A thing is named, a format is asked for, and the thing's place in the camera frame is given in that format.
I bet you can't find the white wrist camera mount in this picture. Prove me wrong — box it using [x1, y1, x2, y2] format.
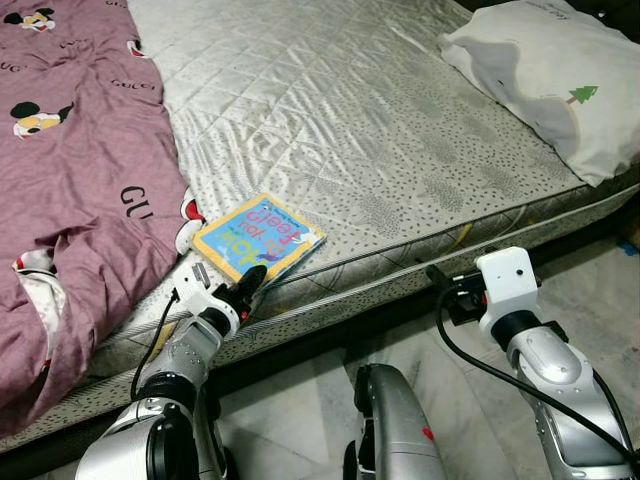
[475, 247, 541, 336]
[172, 262, 241, 336]

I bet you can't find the grey left robot leg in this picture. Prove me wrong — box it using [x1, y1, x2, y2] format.
[190, 385, 233, 480]

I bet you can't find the colourful children's book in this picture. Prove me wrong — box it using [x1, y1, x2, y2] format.
[192, 193, 328, 286]

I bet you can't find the grey right robot leg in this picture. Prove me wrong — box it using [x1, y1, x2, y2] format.
[345, 362, 446, 480]

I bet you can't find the white pillow with tree print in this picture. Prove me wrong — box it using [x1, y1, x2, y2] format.
[438, 0, 640, 188]

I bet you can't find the grey quilted mattress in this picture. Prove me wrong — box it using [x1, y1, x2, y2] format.
[0, 0, 640, 456]

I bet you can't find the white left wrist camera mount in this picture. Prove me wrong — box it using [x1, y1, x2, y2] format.
[172, 262, 241, 336]

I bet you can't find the dark tufted headboard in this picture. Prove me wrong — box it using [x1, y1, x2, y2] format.
[575, 0, 640, 16]

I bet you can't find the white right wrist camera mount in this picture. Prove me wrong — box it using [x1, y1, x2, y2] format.
[475, 247, 541, 336]

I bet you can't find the pink cartoon mouse blanket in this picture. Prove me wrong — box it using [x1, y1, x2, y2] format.
[0, 0, 206, 436]

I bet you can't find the dark bed base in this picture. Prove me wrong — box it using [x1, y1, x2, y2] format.
[0, 210, 640, 471]

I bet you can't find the grey robot leg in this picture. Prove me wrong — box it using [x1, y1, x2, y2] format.
[345, 362, 446, 480]
[190, 385, 233, 480]

